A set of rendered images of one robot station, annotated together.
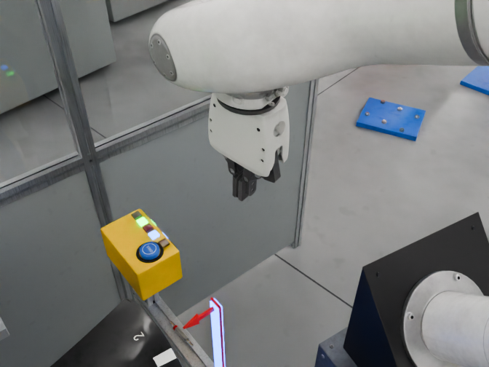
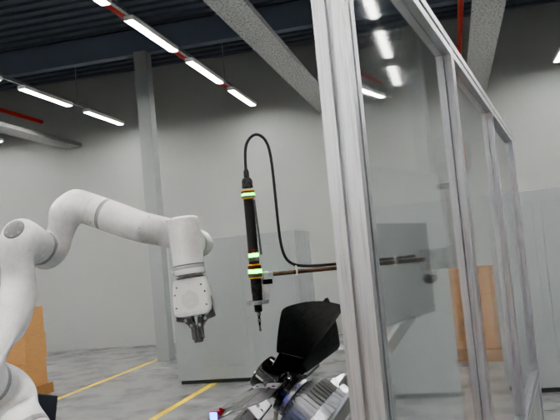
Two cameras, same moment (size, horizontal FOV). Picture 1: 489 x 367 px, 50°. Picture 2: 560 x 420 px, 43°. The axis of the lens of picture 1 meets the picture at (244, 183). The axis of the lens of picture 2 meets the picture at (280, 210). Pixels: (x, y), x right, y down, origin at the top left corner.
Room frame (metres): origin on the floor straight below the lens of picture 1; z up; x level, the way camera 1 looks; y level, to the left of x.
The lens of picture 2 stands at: (2.31, -0.72, 1.58)
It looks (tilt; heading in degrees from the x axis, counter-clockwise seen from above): 4 degrees up; 151
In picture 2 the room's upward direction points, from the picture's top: 5 degrees counter-clockwise
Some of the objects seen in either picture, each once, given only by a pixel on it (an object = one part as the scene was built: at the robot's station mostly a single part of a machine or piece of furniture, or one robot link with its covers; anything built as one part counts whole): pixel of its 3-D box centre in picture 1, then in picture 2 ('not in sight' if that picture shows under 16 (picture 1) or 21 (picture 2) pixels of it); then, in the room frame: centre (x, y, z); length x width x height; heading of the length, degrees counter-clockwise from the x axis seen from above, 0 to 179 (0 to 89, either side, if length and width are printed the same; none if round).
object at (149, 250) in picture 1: (149, 250); not in sight; (0.68, 0.19, 1.08); 0.04 x 0.04 x 0.02
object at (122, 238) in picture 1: (142, 255); not in sight; (0.72, 0.22, 1.02); 0.16 x 0.10 x 0.11; 39
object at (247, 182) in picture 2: not in sight; (252, 240); (0.26, 0.32, 1.65); 0.04 x 0.04 x 0.46
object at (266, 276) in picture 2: not in sight; (259, 288); (0.27, 0.33, 1.50); 0.09 x 0.07 x 0.10; 74
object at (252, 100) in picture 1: (250, 81); (188, 271); (0.51, -0.01, 1.57); 0.09 x 0.08 x 0.03; 51
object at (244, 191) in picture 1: (254, 182); (191, 330); (0.52, -0.01, 1.42); 0.03 x 0.03 x 0.07; 50
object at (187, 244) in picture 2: not in sight; (186, 241); (0.51, 0.00, 1.66); 0.09 x 0.08 x 0.13; 132
